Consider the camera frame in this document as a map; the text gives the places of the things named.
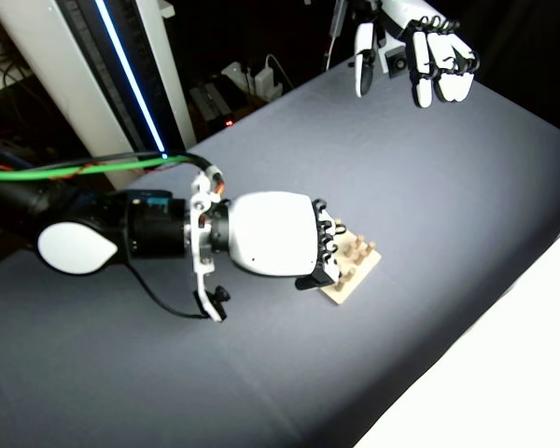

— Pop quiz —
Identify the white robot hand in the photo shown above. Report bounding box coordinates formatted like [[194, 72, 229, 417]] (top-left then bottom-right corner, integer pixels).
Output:
[[224, 189, 347, 292], [353, 0, 481, 108]]

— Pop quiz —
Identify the wooden peg block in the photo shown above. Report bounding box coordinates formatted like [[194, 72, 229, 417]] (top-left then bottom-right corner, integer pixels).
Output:
[[317, 218, 384, 307]]

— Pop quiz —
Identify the grey table cloth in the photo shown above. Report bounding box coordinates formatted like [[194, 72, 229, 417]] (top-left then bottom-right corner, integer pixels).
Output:
[[0, 55, 560, 448]]

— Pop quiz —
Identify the black power strip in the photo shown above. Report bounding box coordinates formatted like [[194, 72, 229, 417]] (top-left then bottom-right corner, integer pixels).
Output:
[[189, 81, 238, 130]]

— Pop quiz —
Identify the white power strip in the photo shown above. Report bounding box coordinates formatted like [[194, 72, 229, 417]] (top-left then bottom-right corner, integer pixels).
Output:
[[221, 54, 288, 100]]

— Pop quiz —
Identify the white column with blue light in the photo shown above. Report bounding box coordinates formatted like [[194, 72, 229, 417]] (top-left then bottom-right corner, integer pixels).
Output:
[[0, 0, 198, 188]]

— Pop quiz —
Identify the white backdrop panel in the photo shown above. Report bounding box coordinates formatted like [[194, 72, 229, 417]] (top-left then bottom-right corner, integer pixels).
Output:
[[352, 217, 560, 448]]

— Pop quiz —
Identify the thin grey cable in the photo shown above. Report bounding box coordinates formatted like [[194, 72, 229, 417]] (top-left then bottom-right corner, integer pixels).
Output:
[[325, 0, 347, 71]]

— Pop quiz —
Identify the green cable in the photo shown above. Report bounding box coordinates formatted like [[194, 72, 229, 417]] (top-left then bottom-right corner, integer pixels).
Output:
[[0, 156, 190, 183]]

